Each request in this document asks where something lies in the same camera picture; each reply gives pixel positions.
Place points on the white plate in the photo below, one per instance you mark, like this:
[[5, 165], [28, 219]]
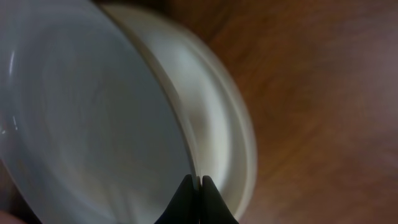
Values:
[[209, 106]]

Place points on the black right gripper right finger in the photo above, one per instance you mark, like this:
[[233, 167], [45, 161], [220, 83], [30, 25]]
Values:
[[213, 209]]

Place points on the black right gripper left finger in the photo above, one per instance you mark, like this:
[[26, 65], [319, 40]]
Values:
[[182, 208]]

